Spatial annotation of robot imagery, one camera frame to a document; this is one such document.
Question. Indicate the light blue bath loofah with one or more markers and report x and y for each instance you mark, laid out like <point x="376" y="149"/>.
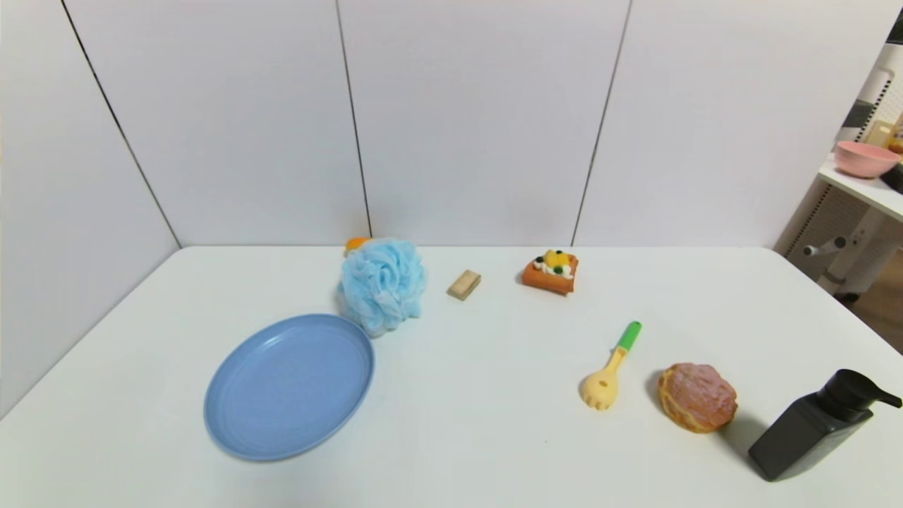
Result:
<point x="384" y="282"/>

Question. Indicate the blue round plate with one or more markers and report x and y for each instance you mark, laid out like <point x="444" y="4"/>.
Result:
<point x="282" y="391"/>

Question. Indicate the small wooden block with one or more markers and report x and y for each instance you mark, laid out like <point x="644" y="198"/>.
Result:
<point x="464" y="284"/>

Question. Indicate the orange and white egg toy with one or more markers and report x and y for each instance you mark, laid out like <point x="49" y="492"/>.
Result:
<point x="355" y="243"/>

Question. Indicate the orange toy fruit cake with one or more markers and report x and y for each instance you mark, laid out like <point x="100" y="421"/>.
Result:
<point x="552" y="275"/>

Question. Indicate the brown toy bread bun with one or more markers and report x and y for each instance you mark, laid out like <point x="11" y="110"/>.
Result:
<point x="697" y="398"/>

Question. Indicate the black pump dispenser bottle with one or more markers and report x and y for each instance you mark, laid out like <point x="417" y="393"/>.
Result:
<point x="811" y="430"/>

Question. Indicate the pink bowl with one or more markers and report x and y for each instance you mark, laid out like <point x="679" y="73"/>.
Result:
<point x="864" y="159"/>

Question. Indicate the white side desk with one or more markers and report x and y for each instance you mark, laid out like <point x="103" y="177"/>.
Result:
<point x="871" y="190"/>

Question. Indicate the beige box on shelf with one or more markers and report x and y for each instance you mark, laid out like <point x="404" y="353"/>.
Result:
<point x="880" y="134"/>

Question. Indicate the white desk leg frame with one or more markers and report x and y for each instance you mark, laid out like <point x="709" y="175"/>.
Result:
<point x="857" y="247"/>

